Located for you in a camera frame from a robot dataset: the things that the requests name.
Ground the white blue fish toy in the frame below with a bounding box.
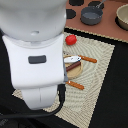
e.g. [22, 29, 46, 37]
[64, 56, 81, 63]

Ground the red tomato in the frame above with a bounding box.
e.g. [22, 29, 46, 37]
[65, 35, 77, 45]

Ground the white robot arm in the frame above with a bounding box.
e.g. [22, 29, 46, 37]
[0, 0, 67, 110]

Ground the brown sausage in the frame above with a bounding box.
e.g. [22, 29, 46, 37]
[66, 61, 81, 72]

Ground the round wooden plate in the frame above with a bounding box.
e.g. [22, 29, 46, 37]
[63, 55, 83, 79]

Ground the beige woven placemat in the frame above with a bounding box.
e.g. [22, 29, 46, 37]
[12, 31, 116, 128]

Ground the grey saucepan on stove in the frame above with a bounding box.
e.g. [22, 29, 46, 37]
[81, 0, 106, 25]

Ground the beige bowl on stove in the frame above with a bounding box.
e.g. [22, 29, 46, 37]
[116, 4, 128, 30]

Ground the fork with orange handle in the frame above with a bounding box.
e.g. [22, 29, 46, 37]
[66, 80, 84, 90]

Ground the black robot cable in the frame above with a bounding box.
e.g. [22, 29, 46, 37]
[0, 83, 67, 120]

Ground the knife with orange handle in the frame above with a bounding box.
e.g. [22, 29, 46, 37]
[63, 50, 98, 64]

